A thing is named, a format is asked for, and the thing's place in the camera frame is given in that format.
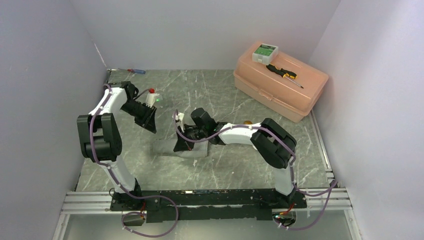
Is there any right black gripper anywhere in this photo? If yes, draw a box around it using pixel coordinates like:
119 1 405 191
173 123 208 152

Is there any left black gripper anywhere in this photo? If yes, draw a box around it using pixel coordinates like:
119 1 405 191
120 99 157 134

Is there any grey cloth napkin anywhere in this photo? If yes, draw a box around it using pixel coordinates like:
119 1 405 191
151 138 209 159

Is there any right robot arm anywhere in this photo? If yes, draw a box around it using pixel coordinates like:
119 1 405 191
172 108 297 208

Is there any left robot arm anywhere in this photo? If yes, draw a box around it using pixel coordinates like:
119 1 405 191
76 81 161 210

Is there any red blue screwdriver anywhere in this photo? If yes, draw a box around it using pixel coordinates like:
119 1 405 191
119 68 146 75

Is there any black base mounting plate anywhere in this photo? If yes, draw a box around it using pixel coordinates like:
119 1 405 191
110 188 307 223

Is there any pink plastic toolbox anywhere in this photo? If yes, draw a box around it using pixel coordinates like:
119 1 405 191
233 42 329 123

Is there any small green white box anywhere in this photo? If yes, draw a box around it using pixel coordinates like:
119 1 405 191
252 43 279 65

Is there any black yellow screwdriver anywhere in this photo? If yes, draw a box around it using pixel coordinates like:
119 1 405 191
266 64 304 89

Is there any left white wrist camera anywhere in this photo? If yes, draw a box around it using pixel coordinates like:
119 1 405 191
145 88 162 108

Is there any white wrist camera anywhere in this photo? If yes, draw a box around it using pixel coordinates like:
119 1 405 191
145 88 162 108
175 112 185 131

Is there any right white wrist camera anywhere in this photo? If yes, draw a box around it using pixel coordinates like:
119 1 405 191
175 112 185 131

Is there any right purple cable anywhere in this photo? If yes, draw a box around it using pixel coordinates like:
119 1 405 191
172 109 339 232

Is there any aluminium rail frame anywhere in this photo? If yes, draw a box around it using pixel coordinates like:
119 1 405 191
53 187 363 240

